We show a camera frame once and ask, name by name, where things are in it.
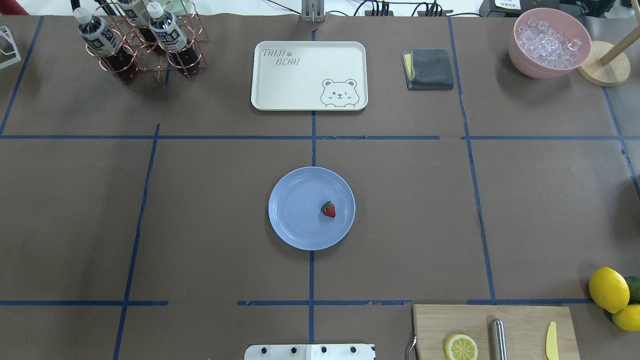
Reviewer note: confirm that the blue plate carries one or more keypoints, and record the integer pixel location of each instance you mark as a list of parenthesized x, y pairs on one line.
[(295, 203)]

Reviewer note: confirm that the red strawberry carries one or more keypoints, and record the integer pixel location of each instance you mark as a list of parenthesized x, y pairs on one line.
[(328, 209)]

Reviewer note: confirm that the cream bear tray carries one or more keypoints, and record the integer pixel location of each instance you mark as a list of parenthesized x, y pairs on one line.
[(309, 76)]

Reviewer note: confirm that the grey folded cloth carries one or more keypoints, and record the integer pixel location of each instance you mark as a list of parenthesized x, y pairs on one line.
[(428, 69)]

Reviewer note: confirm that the lemon half slice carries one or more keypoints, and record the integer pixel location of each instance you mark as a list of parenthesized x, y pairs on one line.
[(460, 346)]

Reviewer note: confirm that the bottle white cap left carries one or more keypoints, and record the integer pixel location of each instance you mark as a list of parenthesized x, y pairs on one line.
[(169, 33)]

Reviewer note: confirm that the bottle white cap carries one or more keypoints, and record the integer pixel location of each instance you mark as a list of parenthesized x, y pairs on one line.
[(169, 33), (105, 44), (137, 14)]

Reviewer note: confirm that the bottle white cap lower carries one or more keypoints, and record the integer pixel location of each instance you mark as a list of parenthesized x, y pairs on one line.
[(137, 14)]

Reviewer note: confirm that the steel muddler black tip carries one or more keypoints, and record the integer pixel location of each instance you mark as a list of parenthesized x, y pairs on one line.
[(498, 340)]

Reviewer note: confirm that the wooden cutting board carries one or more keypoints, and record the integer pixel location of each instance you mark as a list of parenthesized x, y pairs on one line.
[(522, 328)]

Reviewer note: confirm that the bottle white cap right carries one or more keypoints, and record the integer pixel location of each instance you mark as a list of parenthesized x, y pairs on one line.
[(105, 44)]

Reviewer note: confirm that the pink bowl with ice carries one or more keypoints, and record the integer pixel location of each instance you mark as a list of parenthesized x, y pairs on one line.
[(548, 43)]

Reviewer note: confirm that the yellow plastic knife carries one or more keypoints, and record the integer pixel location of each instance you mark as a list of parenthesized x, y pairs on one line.
[(551, 342)]

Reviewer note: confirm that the yellow lemon round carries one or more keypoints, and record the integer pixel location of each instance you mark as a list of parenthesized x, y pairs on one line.
[(609, 290)]

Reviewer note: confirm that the wooden stand round base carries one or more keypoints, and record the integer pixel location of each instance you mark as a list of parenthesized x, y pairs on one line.
[(606, 64)]

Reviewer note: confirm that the green lime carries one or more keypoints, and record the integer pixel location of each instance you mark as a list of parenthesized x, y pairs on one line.
[(633, 284)]

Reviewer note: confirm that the yellow lemon oval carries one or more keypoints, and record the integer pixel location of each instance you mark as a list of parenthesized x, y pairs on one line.
[(628, 318)]

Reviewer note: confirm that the red cylinder bottle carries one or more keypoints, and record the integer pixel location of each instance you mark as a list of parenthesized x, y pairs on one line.
[(12, 8)]

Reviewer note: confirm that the aluminium frame post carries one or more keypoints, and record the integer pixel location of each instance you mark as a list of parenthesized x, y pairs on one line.
[(313, 11)]

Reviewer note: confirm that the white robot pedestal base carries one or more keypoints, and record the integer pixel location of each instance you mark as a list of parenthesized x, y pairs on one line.
[(326, 351)]

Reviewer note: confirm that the copper wire bottle rack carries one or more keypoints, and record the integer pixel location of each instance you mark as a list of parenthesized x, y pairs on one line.
[(138, 49)]

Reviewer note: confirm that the white wire cup rack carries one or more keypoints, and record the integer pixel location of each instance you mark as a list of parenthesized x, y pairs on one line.
[(9, 52)]

